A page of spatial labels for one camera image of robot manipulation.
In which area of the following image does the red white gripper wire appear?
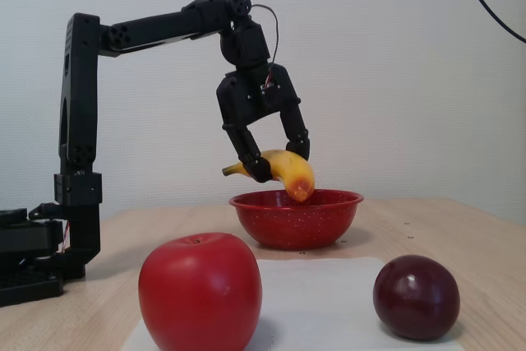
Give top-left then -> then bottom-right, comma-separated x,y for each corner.
250,4 -> 281,85

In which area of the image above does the white paper sheet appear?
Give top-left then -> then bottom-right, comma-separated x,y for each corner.
122,257 -> 465,351

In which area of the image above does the red toy apple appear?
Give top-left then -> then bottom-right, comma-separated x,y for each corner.
138,232 -> 263,351

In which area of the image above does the red white base wire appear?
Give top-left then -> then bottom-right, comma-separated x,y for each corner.
60,221 -> 73,254

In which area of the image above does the yellow toy banana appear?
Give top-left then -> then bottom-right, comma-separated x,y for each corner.
221,149 -> 316,203

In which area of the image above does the dark purple toy plum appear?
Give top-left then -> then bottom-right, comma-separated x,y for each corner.
372,255 -> 461,342

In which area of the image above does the red speckled bowl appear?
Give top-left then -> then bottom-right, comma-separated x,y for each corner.
228,188 -> 365,251

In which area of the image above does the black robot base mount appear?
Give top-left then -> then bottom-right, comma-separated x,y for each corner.
0,209 -> 67,307

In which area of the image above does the black hanging cable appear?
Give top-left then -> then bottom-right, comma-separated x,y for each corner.
458,0 -> 526,44

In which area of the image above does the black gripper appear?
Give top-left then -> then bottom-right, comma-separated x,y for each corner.
215,62 -> 311,183

